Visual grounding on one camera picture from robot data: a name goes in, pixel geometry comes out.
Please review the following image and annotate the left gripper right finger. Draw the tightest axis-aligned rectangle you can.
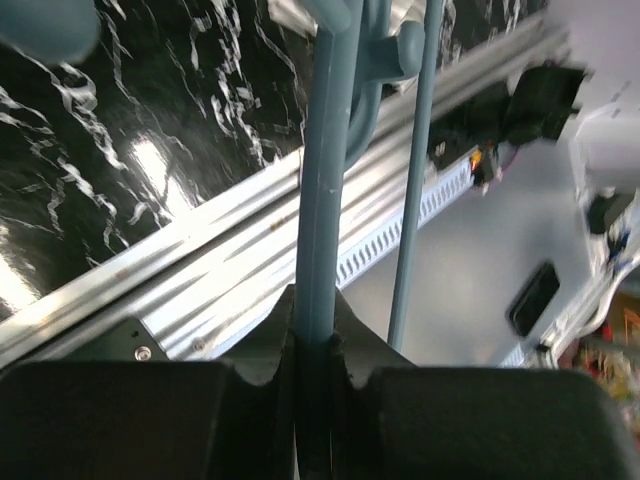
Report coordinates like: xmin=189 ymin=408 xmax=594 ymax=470
xmin=331 ymin=297 xmax=639 ymax=479

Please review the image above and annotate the black marble mat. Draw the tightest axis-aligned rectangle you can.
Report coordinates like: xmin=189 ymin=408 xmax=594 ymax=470
xmin=0 ymin=0 xmax=551 ymax=321

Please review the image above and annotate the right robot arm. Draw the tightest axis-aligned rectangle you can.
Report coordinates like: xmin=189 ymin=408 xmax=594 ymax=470
xmin=571 ymin=74 xmax=639 ymax=332

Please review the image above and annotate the blue grey hanger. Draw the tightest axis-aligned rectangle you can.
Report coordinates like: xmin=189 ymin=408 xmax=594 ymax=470
xmin=1 ymin=1 xmax=444 ymax=359

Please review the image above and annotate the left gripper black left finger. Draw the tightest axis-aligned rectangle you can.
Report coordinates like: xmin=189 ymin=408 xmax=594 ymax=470
xmin=1 ymin=287 xmax=294 ymax=479

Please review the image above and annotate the aluminium rail base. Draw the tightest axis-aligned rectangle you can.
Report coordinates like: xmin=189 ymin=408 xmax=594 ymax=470
xmin=0 ymin=9 xmax=591 ymax=371

